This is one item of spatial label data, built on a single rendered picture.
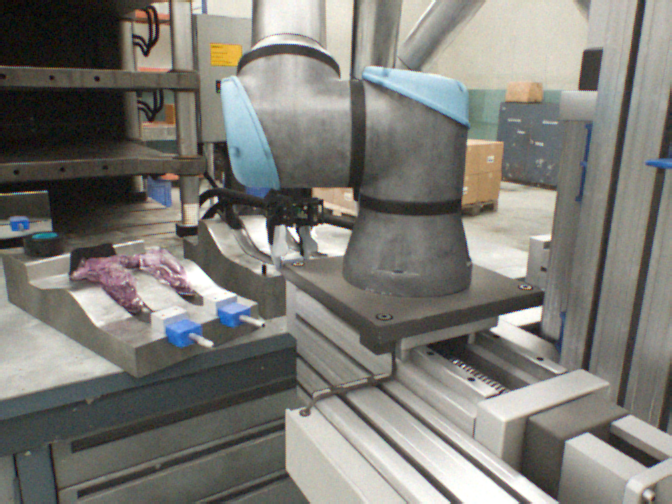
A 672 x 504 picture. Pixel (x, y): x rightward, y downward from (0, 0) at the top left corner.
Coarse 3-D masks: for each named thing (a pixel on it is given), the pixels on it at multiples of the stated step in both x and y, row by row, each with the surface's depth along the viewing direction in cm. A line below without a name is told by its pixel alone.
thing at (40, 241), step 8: (40, 232) 121; (48, 232) 121; (56, 232) 121; (24, 240) 115; (32, 240) 114; (40, 240) 114; (48, 240) 115; (56, 240) 116; (64, 240) 118; (24, 248) 116; (32, 248) 115; (40, 248) 115; (48, 248) 115; (56, 248) 117; (64, 248) 119; (32, 256) 115; (40, 256) 115
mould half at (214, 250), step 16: (208, 224) 136; (224, 224) 137; (256, 224) 140; (192, 240) 149; (208, 240) 136; (224, 240) 133; (256, 240) 136; (320, 240) 142; (192, 256) 148; (208, 256) 137; (224, 256) 128; (240, 256) 128; (208, 272) 139; (224, 272) 130; (240, 272) 121; (256, 272) 115; (272, 272) 115; (224, 288) 131; (240, 288) 123; (256, 288) 115; (272, 288) 113; (272, 304) 114
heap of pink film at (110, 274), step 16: (112, 256) 120; (128, 256) 123; (144, 256) 118; (160, 256) 115; (80, 272) 112; (96, 272) 105; (112, 272) 105; (128, 272) 107; (160, 272) 111; (176, 272) 112; (112, 288) 103; (128, 288) 104; (176, 288) 110; (192, 288) 111; (128, 304) 102
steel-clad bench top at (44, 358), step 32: (480, 256) 161; (512, 256) 162; (0, 288) 129; (0, 320) 112; (32, 320) 112; (0, 352) 98; (32, 352) 99; (64, 352) 99; (0, 384) 88; (32, 384) 88; (64, 384) 89
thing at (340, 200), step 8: (312, 192) 596; (320, 192) 583; (328, 192) 572; (336, 192) 562; (344, 192) 551; (352, 192) 541; (328, 200) 573; (336, 200) 562; (344, 200) 552; (352, 200) 542; (328, 208) 576; (336, 208) 549; (344, 208) 550; (352, 208) 544; (344, 216) 548
